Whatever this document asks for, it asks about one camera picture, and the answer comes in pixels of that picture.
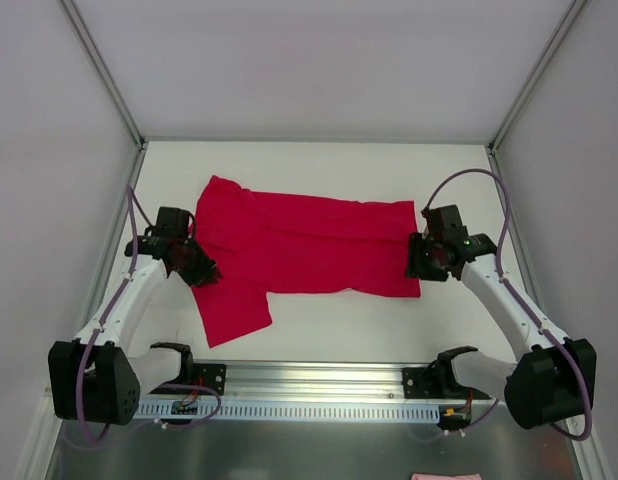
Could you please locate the red t-shirt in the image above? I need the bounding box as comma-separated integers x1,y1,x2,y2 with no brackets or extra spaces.
193,176,421,348

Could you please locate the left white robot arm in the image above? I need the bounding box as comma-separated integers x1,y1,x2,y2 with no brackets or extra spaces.
48,236,219,425

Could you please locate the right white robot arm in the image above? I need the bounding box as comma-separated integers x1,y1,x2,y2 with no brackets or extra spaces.
406,233,597,441

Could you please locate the pink folded cloth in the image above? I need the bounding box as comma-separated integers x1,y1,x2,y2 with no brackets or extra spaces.
410,473,482,480

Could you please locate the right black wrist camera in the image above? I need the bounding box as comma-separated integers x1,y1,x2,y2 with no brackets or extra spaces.
422,204,468,241

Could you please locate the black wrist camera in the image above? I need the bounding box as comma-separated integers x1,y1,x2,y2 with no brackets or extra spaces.
152,206,196,239
422,204,468,241

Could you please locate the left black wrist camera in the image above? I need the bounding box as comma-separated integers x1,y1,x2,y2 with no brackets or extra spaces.
152,206,196,239

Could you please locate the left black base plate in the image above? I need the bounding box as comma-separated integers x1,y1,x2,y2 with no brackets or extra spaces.
192,362,227,396

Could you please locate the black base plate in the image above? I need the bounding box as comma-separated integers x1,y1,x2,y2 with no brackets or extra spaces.
192,362,227,396
401,362,489,400

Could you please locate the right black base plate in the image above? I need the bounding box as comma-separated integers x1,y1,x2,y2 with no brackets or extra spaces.
401,362,489,400

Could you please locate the aluminium front rail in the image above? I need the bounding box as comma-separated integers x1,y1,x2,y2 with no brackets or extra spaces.
44,359,505,401

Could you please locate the slotted cable duct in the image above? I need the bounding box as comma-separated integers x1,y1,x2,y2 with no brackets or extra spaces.
134,397,440,424

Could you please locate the left aluminium frame post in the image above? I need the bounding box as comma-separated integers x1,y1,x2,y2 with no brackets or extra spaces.
58,0,148,150

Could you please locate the aluminium frame post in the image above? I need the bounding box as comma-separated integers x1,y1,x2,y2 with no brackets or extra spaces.
58,0,148,150
487,0,589,154

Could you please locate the right aluminium frame post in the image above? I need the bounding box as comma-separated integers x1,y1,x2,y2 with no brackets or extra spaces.
487,0,589,154

